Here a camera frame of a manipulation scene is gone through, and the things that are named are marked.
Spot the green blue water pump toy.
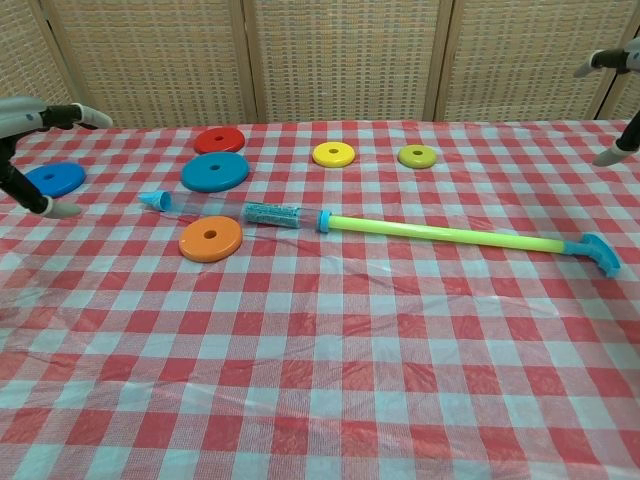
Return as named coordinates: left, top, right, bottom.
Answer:
left=137, top=190, right=623, bottom=280

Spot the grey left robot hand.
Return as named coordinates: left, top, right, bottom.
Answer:
left=0, top=95, right=115, bottom=219

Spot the orange plastic ring disc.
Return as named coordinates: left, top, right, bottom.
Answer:
left=178, top=215, right=244, bottom=264

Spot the blue plastic ring disc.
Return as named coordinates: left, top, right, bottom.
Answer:
left=22, top=161, right=88, bottom=199

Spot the red white checkered tablecloth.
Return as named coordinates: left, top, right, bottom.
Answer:
left=0, top=118, right=640, bottom=480

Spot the red plastic ring disc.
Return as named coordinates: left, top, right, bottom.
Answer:
left=193, top=126, right=247, bottom=155

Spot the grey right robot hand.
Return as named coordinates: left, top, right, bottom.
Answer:
left=573, top=38, right=640, bottom=168

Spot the small olive plastic ring disc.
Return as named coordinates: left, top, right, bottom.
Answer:
left=397, top=143, right=438, bottom=170

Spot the yellow plastic ring disc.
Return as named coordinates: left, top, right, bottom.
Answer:
left=311, top=141, right=357, bottom=168

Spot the woven bamboo folding screen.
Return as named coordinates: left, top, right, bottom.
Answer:
left=0, top=0, right=640, bottom=145

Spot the large teal plastic ring disc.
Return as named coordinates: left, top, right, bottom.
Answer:
left=180, top=151, right=251, bottom=193

